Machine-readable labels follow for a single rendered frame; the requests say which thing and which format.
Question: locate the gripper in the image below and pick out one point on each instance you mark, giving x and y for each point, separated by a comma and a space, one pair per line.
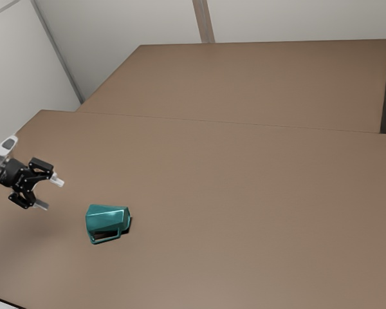
10, 175

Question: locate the teal faceted mug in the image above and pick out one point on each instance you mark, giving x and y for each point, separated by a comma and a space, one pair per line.
107, 220

